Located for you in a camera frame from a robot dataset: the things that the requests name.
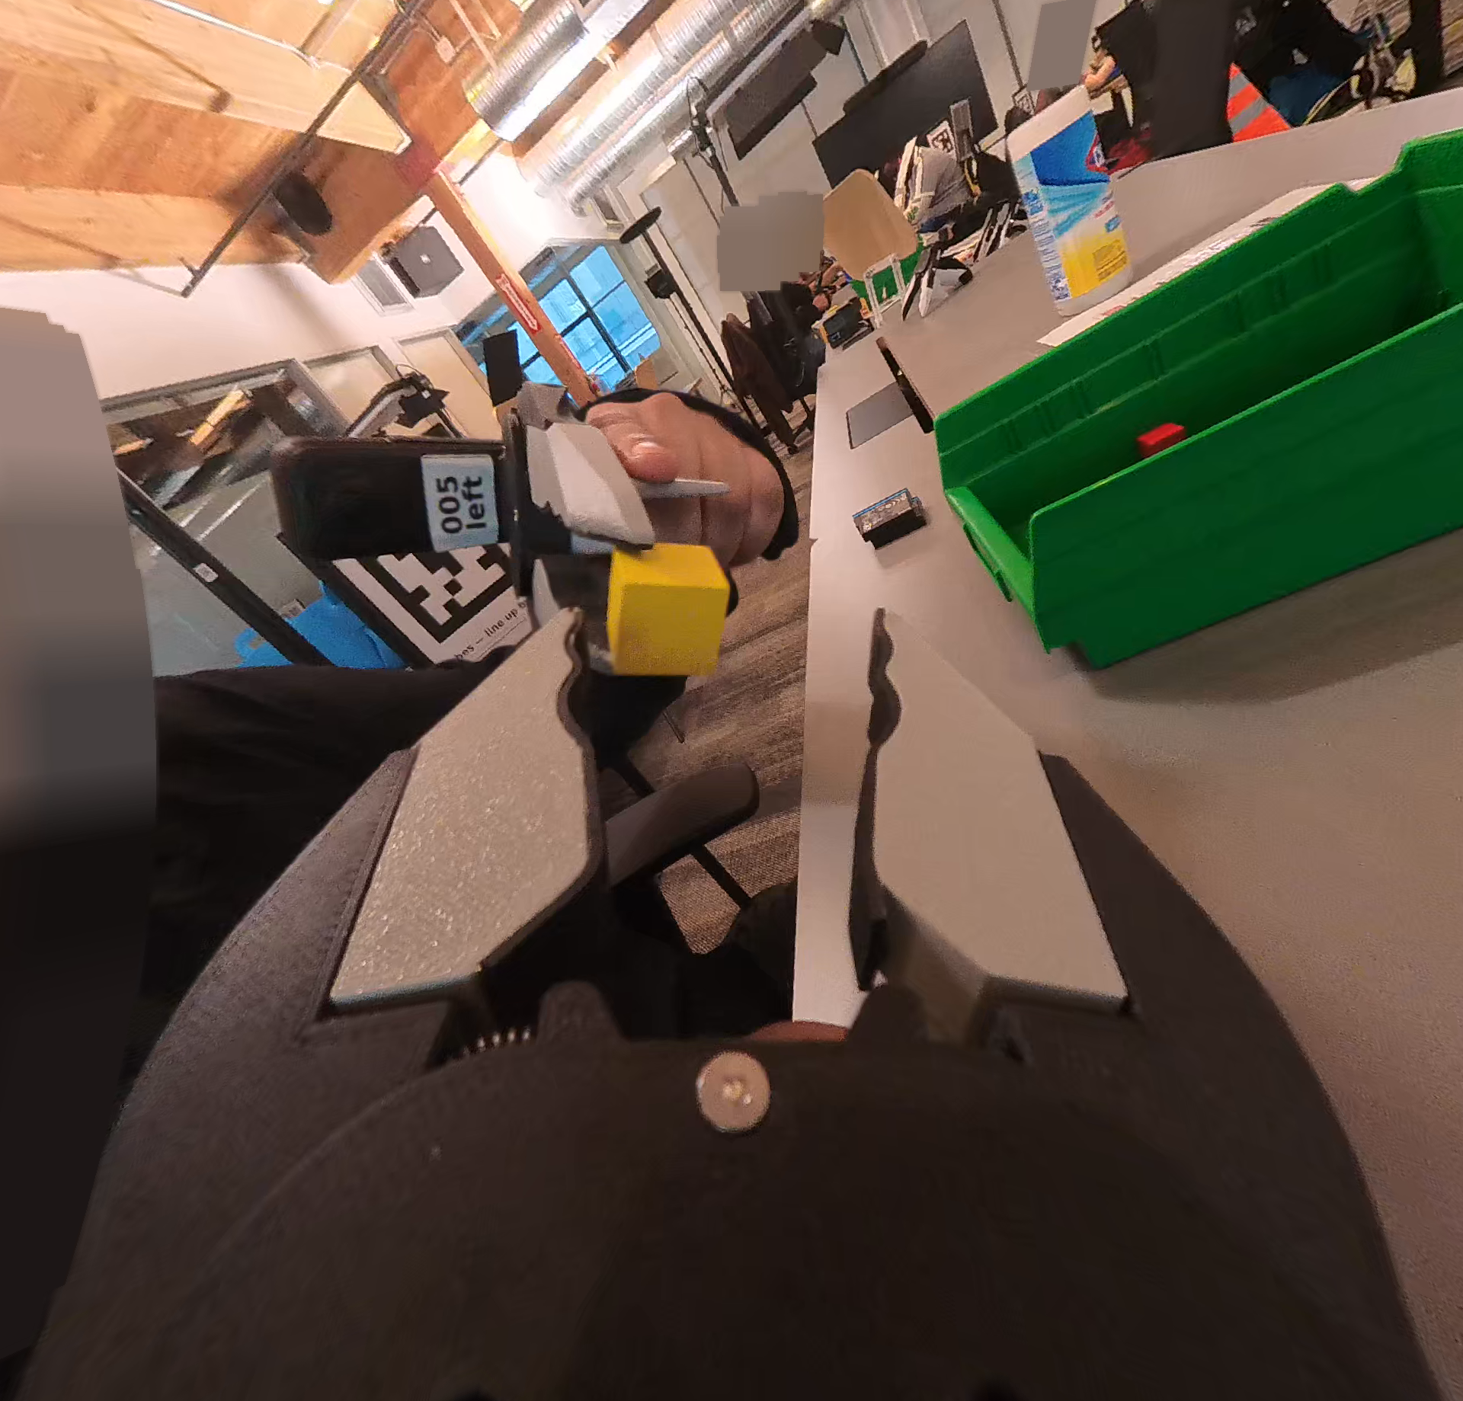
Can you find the person's left hand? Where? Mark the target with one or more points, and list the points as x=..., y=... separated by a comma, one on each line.
x=708, y=464

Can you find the small red cube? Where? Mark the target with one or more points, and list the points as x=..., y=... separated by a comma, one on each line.
x=1159, y=440

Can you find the black ceiling speaker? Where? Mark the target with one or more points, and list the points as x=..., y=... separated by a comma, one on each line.
x=424, y=262

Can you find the grey desk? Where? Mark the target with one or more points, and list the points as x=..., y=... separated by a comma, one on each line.
x=1257, y=796

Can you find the wipes canister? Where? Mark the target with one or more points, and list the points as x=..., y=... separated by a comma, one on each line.
x=1074, y=213

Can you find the white paper sheet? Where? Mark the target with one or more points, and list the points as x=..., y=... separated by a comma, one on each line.
x=1200, y=270

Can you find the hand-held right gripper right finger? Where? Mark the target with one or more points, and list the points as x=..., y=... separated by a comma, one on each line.
x=983, y=853

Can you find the silver ceiling duct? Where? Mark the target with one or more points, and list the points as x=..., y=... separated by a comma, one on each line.
x=685, y=41

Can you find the dark grey desk pad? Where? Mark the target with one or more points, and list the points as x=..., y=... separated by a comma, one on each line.
x=877, y=417

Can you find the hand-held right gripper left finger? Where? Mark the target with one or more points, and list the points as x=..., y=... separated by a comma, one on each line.
x=480, y=853

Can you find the small yellow cube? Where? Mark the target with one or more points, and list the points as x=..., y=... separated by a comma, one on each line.
x=668, y=613

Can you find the green plastic bin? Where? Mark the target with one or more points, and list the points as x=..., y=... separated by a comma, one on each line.
x=1200, y=556

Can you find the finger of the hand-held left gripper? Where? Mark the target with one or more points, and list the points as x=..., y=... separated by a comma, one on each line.
x=594, y=487
x=545, y=590

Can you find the blue lit window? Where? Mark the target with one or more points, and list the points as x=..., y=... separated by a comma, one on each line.
x=583, y=327

